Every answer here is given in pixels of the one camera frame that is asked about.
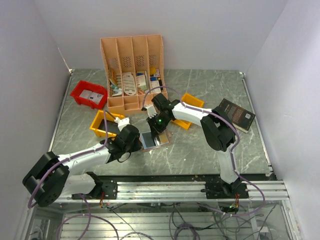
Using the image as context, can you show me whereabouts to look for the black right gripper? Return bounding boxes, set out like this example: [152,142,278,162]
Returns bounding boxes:
[146,113,171,138]

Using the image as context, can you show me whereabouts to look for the pink leather card holder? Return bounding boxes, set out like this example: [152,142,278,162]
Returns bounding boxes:
[139,130,172,152]

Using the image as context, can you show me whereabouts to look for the black card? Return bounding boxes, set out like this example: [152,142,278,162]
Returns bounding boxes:
[141,132,156,149]

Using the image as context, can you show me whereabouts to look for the yellow bin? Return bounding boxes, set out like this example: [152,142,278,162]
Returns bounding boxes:
[172,93,207,130]
[89,109,127,139]

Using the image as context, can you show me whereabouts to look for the red plastic bin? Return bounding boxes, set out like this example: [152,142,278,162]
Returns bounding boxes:
[70,80,108,110]

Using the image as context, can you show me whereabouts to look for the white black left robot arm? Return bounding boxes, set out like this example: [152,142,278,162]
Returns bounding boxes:
[22,124,142,208]

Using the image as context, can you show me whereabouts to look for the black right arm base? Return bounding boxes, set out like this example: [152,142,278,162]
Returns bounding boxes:
[200,181,249,199]

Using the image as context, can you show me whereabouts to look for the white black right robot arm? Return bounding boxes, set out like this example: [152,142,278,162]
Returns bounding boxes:
[141,93,242,198]

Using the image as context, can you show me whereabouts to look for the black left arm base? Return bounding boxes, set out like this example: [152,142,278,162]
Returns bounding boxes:
[72,171,118,200]

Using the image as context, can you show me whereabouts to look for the cards in red bin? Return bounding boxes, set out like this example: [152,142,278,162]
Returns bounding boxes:
[79,89,104,104]

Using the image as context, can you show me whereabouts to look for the white oval perforated board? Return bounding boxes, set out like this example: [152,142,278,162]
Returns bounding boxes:
[122,72,137,96]

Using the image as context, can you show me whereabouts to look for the white box in organizer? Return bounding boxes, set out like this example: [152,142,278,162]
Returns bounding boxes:
[136,73,148,92]

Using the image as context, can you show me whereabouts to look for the peach plastic desk organizer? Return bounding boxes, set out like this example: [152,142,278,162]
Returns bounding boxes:
[100,34,168,115]

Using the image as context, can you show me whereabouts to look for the black book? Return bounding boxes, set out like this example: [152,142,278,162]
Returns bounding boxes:
[219,98,256,133]

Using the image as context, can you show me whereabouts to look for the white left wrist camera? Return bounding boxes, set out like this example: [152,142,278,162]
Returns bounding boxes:
[114,117,130,132]

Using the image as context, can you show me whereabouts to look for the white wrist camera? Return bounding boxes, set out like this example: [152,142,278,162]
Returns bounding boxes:
[141,104,158,119]
[114,117,130,132]

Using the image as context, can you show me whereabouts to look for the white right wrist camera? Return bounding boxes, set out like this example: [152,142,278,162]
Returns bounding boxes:
[141,104,158,119]

